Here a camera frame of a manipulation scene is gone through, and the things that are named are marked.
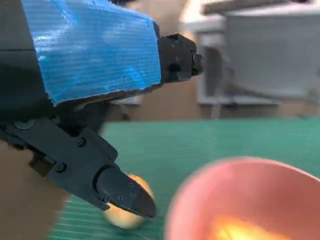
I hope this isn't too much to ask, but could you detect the pink bowl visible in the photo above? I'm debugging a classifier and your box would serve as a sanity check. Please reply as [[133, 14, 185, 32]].
[[163, 156, 320, 240]]

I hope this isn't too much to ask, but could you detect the rectangular toy bread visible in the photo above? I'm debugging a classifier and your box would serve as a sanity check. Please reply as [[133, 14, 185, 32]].
[[212, 214, 293, 240]]

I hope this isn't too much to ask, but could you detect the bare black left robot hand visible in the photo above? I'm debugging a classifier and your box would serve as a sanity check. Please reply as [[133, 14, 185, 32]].
[[0, 0, 206, 220]]

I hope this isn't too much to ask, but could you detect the green cutting mat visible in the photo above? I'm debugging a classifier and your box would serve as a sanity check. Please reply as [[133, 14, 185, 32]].
[[47, 118, 320, 240]]

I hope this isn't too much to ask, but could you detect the round toy bread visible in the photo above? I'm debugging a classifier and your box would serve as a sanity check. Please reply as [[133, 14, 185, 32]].
[[102, 173, 155, 230]]

